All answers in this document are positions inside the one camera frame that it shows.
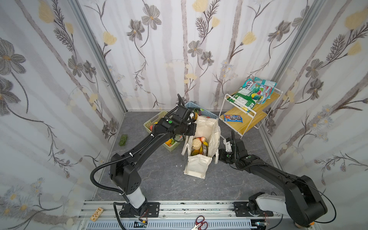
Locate beige toy garlic bulb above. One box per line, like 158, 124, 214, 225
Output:
192, 139, 202, 150

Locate floral canvas tote bag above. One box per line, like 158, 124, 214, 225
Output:
182, 116, 220, 179

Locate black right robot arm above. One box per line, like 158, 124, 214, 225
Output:
218, 132, 328, 227

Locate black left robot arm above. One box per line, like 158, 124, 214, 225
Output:
90, 94, 196, 216

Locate blue M&M candy bag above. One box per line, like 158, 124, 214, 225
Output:
224, 114, 242, 123

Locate blue plastic vegetable basket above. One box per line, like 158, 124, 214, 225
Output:
185, 102, 218, 119

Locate green plastic fruit basket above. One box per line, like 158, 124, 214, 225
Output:
144, 111, 184, 152

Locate green snack packet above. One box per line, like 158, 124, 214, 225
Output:
227, 88, 262, 110

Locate small green toy on floor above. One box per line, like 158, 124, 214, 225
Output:
118, 134, 127, 146

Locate teal snack packet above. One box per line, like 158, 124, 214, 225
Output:
242, 77, 277, 104

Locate wooden tag block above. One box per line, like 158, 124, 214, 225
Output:
90, 208, 104, 222

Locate white wire wooden shelf rack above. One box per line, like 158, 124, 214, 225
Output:
218, 88, 283, 138

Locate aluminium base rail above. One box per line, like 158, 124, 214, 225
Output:
73, 200, 300, 230

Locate red handled scissors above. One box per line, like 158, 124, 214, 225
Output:
191, 215, 209, 230

